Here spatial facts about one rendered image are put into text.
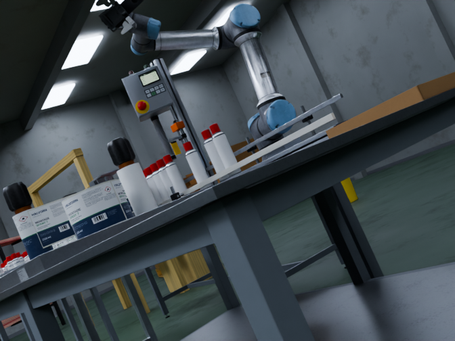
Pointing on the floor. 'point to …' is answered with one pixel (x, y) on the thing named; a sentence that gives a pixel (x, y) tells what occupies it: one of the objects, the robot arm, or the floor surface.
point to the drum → (349, 189)
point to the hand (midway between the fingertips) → (120, 7)
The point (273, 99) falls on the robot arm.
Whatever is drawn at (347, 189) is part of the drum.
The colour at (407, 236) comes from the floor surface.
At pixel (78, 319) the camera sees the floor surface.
